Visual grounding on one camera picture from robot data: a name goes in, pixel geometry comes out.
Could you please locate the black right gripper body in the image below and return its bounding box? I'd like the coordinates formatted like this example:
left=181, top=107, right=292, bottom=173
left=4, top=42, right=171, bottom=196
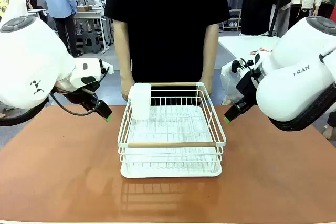
left=235, top=72, right=260, bottom=109

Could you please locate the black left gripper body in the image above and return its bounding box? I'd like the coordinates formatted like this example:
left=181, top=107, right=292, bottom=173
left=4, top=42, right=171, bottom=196
left=67, top=88, right=101, bottom=112

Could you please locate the white plastic cutlery holder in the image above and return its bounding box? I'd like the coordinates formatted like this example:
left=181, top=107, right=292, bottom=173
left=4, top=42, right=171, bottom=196
left=128, top=82, right=152, bottom=120

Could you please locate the white wire dish rack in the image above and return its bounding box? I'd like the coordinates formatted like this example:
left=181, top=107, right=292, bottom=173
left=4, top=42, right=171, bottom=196
left=117, top=82, right=227, bottom=175

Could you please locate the white drip tray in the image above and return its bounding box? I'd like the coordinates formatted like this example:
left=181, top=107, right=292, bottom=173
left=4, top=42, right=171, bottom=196
left=120, top=104, right=223, bottom=179

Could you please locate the person's right forearm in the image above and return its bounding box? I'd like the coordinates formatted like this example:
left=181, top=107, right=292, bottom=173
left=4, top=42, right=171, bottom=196
left=112, top=18, right=133, bottom=81

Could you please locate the person's left forearm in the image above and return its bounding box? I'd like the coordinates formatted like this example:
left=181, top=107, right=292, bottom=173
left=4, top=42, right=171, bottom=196
left=201, top=23, right=220, bottom=80

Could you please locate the person's right hand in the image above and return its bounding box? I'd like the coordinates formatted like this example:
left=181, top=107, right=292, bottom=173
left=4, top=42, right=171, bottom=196
left=120, top=76, right=136, bottom=102

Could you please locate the person's left hand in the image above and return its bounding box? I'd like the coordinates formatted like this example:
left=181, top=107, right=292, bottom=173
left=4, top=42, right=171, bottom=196
left=198, top=76, right=214, bottom=97

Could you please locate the clear plastic trash bag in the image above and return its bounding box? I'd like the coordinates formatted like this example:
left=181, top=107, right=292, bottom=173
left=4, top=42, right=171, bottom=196
left=220, top=61, right=246, bottom=105

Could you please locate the small red object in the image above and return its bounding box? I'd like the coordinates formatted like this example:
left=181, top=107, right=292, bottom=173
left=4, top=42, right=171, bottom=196
left=250, top=47, right=273, bottom=55

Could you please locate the white side table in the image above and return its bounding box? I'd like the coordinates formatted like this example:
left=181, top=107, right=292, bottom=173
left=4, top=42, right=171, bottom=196
left=218, top=35, right=280, bottom=70

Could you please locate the grey step stool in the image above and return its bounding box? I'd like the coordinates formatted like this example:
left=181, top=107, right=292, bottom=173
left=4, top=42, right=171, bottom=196
left=83, top=31, right=102, bottom=54

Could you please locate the white shoe rack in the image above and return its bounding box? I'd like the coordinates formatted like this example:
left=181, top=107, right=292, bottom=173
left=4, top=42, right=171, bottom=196
left=222, top=8, right=242, bottom=32

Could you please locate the black stand pole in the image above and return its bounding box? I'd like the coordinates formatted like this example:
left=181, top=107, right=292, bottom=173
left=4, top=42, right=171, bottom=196
left=268, top=0, right=287, bottom=37

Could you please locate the white background work table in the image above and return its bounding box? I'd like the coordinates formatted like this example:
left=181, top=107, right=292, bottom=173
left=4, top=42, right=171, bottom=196
left=73, top=8, right=111, bottom=54

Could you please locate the person in black robe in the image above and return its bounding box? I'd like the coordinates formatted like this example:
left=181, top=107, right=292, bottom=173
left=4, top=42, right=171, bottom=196
left=240, top=0, right=292, bottom=36

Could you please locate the bystander leg with sandal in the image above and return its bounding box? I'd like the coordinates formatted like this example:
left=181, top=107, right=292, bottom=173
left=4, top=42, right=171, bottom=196
left=322, top=111, right=336, bottom=141

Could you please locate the person in black t-shirt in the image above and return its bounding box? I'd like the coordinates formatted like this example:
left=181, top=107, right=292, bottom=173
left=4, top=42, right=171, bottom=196
left=104, top=0, right=230, bottom=105

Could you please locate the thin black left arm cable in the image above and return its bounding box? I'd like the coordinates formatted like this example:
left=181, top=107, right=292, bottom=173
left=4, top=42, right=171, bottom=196
left=49, top=66, right=110, bottom=117

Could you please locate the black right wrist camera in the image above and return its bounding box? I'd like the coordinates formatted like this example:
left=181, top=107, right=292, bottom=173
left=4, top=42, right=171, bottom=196
left=230, top=52, right=261, bottom=74

